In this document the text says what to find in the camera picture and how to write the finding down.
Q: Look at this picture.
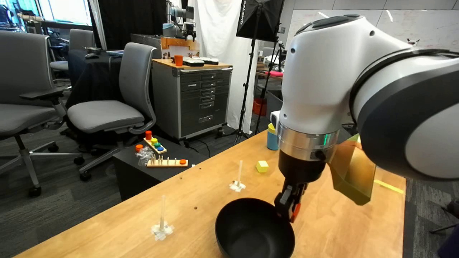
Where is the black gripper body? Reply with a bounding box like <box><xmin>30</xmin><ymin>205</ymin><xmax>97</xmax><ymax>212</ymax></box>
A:
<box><xmin>278</xmin><ymin>149</ymin><xmax>328</xmax><ymax>185</ymax></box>

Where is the yellow cube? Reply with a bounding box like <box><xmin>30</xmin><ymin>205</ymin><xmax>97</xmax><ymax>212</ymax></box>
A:
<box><xmin>254</xmin><ymin>159</ymin><xmax>270</xmax><ymax>175</ymax></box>

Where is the black bowl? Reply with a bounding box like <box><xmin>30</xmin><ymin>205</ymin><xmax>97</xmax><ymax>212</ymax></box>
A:
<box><xmin>214</xmin><ymin>198</ymin><xmax>297</xmax><ymax>258</ymax></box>

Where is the blue plastic cup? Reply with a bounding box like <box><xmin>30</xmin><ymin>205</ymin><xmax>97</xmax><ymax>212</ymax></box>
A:
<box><xmin>265</xmin><ymin>131</ymin><xmax>281</xmax><ymax>152</ymax></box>

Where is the clear plastic stand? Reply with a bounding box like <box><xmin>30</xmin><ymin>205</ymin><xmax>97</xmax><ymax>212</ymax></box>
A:
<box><xmin>228</xmin><ymin>159</ymin><xmax>248</xmax><ymax>194</ymax></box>
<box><xmin>150</xmin><ymin>194</ymin><xmax>175</xmax><ymax>242</ymax></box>

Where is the red box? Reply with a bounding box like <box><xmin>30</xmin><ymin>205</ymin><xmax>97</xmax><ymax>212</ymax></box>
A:
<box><xmin>251</xmin><ymin>98</ymin><xmax>268</xmax><ymax>118</ymax></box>

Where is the yellow tape strip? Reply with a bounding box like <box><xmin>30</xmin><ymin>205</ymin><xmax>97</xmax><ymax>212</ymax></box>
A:
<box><xmin>374</xmin><ymin>178</ymin><xmax>406</xmax><ymax>196</ymax></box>

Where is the black light stand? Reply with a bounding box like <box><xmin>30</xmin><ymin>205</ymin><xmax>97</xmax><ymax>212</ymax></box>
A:
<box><xmin>237</xmin><ymin>37</ymin><xmax>264</xmax><ymax>139</ymax></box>

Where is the wooden peg bar toy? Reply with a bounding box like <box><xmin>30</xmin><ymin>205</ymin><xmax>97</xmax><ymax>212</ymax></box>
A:
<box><xmin>145</xmin><ymin>155</ymin><xmax>189</xmax><ymax>169</ymax></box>

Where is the grey drawer cabinet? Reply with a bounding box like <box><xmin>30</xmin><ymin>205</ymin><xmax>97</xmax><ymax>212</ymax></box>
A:
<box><xmin>150</xmin><ymin>57</ymin><xmax>234</xmax><ymax>142</ymax></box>

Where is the colourful wooden stacking toy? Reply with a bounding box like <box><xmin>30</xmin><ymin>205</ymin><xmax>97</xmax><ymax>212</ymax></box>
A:
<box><xmin>142</xmin><ymin>129</ymin><xmax>168</xmax><ymax>155</ymax></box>

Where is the clear plastic bag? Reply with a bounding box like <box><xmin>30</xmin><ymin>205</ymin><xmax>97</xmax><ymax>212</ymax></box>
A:
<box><xmin>135</xmin><ymin>145</ymin><xmax>155</xmax><ymax>166</ymax></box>

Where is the low black table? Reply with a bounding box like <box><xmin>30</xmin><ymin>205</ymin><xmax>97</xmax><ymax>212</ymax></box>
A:
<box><xmin>112</xmin><ymin>138</ymin><xmax>209</xmax><ymax>201</ymax></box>

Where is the black flat device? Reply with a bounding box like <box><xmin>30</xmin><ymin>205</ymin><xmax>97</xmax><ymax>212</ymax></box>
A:
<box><xmin>183</xmin><ymin>56</ymin><xmax>221</xmax><ymax>67</ymax></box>

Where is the black softbox light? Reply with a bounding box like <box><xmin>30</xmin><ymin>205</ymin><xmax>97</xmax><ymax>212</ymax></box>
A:
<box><xmin>235</xmin><ymin>0</ymin><xmax>285</xmax><ymax>43</ymax></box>

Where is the white curtain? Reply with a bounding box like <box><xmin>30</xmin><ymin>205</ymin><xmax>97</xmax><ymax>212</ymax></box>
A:
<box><xmin>192</xmin><ymin>0</ymin><xmax>262</xmax><ymax>135</ymax></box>

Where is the orange wooden sign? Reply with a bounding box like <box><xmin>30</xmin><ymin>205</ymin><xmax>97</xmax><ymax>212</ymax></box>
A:
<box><xmin>159</xmin><ymin>36</ymin><xmax>199</xmax><ymax>57</ymax></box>

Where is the grey office chair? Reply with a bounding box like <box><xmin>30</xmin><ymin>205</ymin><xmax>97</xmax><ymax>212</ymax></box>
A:
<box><xmin>66</xmin><ymin>42</ymin><xmax>158</xmax><ymax>182</ymax></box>
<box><xmin>0</xmin><ymin>30</ymin><xmax>84</xmax><ymax>198</ymax></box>
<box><xmin>49</xmin><ymin>27</ymin><xmax>96</xmax><ymax>73</ymax></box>

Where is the black draped cloth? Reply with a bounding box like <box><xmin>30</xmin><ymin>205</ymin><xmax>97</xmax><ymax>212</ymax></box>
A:
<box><xmin>66</xmin><ymin>47</ymin><xmax>126</xmax><ymax>109</ymax></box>

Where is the black curtain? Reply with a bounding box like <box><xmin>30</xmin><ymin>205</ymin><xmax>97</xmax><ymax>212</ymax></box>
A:
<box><xmin>97</xmin><ymin>0</ymin><xmax>169</xmax><ymax>52</ymax></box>

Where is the yellowish wrist camera box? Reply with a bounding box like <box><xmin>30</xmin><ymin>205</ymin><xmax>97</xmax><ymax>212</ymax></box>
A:
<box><xmin>328</xmin><ymin>135</ymin><xmax>377</xmax><ymax>207</ymax></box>

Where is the black camera tripod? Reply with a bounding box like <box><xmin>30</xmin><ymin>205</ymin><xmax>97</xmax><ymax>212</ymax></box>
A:
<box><xmin>427</xmin><ymin>199</ymin><xmax>459</xmax><ymax>258</ymax></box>

